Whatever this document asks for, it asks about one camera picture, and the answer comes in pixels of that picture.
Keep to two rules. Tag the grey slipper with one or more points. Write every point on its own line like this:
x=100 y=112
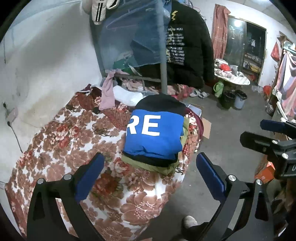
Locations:
x=204 y=95
x=194 y=93

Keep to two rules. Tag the dark glass door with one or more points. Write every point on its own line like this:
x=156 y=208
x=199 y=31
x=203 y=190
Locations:
x=235 y=41

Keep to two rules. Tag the blue and black jacket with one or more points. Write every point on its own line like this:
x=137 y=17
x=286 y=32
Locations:
x=152 y=141

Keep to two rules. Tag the black printed hanging jacket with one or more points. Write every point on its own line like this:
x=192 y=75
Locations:
x=192 y=69

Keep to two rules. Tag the red plastic bag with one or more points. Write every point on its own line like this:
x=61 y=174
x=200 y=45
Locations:
x=225 y=67

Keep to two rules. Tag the floral blanket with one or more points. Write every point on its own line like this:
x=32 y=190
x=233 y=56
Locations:
x=57 y=148

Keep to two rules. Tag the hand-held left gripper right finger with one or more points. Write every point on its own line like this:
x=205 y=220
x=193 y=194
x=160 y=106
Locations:
x=210 y=176

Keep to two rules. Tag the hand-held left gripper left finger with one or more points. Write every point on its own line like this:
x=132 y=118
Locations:
x=90 y=176

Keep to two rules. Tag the orange box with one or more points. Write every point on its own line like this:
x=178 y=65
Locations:
x=266 y=172

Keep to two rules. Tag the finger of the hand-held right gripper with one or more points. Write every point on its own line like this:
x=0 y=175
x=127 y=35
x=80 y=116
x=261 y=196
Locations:
x=272 y=125
x=256 y=141

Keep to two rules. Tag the white cloth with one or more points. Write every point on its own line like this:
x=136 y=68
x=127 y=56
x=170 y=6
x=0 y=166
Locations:
x=127 y=96

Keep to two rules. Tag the pink hanging cloth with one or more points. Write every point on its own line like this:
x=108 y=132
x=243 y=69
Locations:
x=286 y=88

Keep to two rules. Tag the cardboard sheet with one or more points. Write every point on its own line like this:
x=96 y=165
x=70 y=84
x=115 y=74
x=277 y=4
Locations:
x=206 y=128

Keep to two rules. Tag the red hanging bag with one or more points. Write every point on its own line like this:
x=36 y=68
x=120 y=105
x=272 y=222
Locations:
x=275 y=52

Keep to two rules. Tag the black bin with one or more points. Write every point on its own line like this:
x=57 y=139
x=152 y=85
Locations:
x=229 y=102

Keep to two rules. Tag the round table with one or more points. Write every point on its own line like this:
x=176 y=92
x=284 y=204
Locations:
x=238 y=80

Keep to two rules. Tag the white shoe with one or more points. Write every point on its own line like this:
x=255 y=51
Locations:
x=189 y=223

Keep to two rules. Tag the pink curtain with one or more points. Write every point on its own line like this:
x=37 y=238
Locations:
x=219 y=30

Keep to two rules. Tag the blue mesh net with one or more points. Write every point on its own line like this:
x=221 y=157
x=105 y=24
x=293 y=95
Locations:
x=120 y=41

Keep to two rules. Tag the white striped jacket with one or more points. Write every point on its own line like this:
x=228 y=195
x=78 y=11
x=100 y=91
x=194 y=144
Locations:
x=98 y=11

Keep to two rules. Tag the green thermos jug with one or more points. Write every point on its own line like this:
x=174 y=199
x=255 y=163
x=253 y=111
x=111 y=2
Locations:
x=218 y=90

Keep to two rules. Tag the white power strip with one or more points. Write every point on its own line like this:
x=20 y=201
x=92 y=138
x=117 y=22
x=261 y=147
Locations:
x=12 y=114

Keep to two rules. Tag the grey metal pole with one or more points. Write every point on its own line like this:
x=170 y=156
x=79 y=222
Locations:
x=163 y=76

